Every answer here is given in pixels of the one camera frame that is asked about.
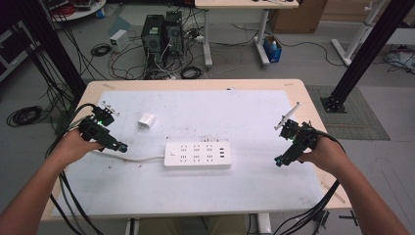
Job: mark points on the person's right hand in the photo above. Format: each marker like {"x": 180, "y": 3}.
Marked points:
{"x": 326, "y": 156}

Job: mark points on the black computer tower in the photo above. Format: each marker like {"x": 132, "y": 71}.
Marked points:
{"x": 152, "y": 39}
{"x": 174, "y": 34}

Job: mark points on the blue storage box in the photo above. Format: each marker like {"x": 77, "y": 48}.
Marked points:
{"x": 272, "y": 52}

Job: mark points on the small white box device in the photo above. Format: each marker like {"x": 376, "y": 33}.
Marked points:
{"x": 118, "y": 39}

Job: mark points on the white metal stand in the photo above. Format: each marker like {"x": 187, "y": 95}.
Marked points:
{"x": 357, "y": 36}

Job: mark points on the white power strip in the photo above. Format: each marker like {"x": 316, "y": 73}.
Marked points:
{"x": 197, "y": 154}
{"x": 197, "y": 38}

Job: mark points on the round white table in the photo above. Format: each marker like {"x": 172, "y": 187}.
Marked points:
{"x": 81, "y": 11}

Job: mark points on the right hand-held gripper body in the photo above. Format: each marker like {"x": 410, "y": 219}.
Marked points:
{"x": 301, "y": 138}

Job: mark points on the light wooden table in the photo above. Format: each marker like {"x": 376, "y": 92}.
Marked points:
{"x": 195, "y": 84}

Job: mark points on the white table mat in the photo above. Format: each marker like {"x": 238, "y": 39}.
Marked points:
{"x": 202, "y": 192}

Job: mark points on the person's left hand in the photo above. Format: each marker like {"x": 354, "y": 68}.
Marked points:
{"x": 71, "y": 148}

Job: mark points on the grey floor mat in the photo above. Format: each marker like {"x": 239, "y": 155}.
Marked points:
{"x": 355, "y": 114}

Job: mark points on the black metal frame post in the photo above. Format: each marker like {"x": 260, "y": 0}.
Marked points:
{"x": 368, "y": 49}
{"x": 49, "y": 45}

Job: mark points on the white power strip on floor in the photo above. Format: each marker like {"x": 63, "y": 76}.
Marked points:
{"x": 197, "y": 38}

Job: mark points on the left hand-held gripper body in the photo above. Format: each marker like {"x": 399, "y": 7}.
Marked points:
{"x": 98, "y": 132}

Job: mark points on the white charger plug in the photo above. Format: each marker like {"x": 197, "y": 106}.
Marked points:
{"x": 146, "y": 120}

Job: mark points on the white-legged wooden desk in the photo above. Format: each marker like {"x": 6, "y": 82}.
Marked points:
{"x": 244, "y": 4}

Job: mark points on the brown cardboard box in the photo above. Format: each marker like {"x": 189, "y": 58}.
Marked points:
{"x": 298, "y": 16}

